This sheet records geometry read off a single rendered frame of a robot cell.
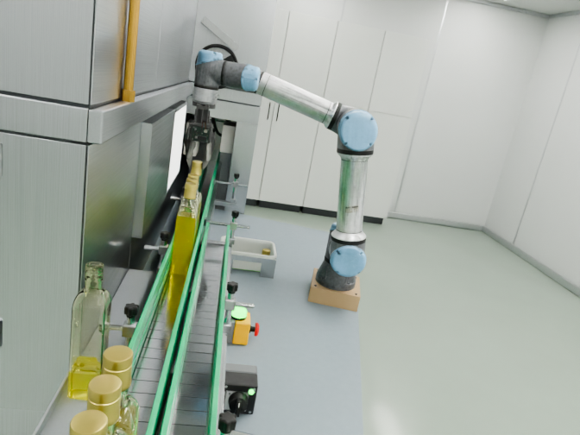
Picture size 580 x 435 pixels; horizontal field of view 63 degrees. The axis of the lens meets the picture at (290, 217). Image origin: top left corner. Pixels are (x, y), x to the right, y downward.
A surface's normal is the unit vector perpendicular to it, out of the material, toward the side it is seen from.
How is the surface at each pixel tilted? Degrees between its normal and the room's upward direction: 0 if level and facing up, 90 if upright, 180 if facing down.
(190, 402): 0
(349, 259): 98
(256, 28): 90
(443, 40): 90
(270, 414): 0
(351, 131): 83
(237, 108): 90
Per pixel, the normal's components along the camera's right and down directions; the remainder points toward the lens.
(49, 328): 0.10, 0.30
